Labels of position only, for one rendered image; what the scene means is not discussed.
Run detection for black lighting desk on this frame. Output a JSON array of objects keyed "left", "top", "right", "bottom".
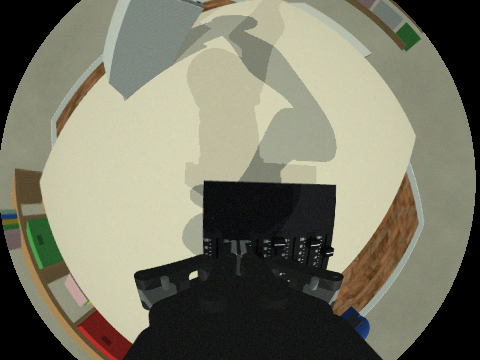
[{"left": 203, "top": 181, "right": 336, "bottom": 270}]

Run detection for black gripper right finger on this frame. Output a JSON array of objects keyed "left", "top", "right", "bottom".
[{"left": 238, "top": 240, "right": 344, "bottom": 309}]

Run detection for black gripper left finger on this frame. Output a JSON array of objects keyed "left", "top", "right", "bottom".
[{"left": 134, "top": 240, "right": 239, "bottom": 313}]

